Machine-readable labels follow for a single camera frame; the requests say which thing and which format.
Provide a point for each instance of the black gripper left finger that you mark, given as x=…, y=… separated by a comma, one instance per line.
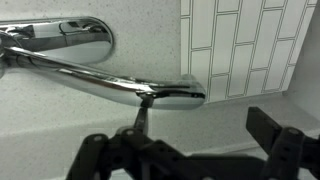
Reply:
x=141, y=120

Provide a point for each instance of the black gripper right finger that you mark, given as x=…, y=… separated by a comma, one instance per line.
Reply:
x=263, y=126

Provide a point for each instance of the chrome faucet spout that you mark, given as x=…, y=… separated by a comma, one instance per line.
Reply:
x=100, y=81

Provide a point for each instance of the chrome faucet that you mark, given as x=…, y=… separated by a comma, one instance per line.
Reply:
x=83, y=50

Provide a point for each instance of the white tile pattern panel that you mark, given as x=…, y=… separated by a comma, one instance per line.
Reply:
x=240, y=43

